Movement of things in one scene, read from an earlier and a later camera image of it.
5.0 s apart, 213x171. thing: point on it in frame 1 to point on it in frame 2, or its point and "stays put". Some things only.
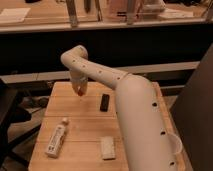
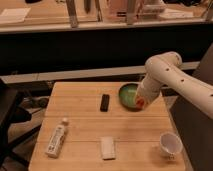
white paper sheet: (13, 14) stays put
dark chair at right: (192, 114) stays put
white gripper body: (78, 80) to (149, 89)
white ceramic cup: (175, 144) stays put
